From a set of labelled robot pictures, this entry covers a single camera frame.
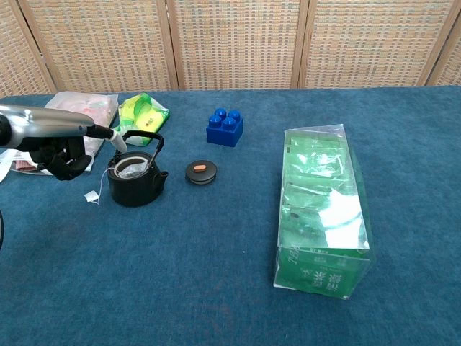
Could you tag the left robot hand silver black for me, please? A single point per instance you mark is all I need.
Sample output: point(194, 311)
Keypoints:
point(43, 124)

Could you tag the translucent zip pouch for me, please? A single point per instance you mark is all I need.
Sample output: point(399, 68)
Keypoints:
point(97, 106)

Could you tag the black cast iron teapot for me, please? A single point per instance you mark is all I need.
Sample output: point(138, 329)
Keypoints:
point(133, 192)

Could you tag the black teapot lid orange knob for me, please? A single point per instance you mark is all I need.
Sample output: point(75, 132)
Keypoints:
point(201, 176)

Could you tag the clear box of green tea packets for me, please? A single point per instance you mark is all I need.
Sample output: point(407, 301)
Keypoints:
point(317, 180)

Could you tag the wicker folding screen panel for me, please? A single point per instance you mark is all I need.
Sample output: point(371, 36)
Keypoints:
point(452, 65)
point(14, 54)
point(101, 43)
point(371, 43)
point(237, 43)

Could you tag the green yellow snack packet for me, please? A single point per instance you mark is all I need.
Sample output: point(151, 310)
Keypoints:
point(144, 115)

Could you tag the blue plastic building block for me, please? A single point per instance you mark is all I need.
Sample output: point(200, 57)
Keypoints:
point(223, 135)

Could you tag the blue carpet table cover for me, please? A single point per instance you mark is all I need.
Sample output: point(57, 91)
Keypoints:
point(216, 252)

